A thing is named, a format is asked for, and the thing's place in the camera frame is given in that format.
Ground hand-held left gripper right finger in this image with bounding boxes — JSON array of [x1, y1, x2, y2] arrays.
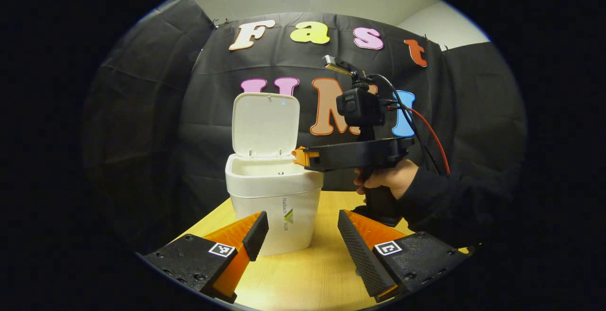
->
[[337, 209, 470, 303]]

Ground black cable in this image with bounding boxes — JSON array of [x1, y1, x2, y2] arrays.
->
[[368, 73, 442, 175]]

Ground black backdrop cloth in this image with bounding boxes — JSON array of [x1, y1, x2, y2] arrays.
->
[[80, 0, 528, 250]]

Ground wooden desktop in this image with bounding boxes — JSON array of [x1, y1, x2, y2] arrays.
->
[[182, 190, 472, 311]]

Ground white desktop garbage bin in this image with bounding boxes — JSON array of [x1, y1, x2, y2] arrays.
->
[[225, 92, 324, 257]]

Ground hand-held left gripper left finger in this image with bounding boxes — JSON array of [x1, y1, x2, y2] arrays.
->
[[141, 211, 270, 304]]

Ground red cable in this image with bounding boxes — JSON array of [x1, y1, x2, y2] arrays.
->
[[389, 104, 451, 175]]

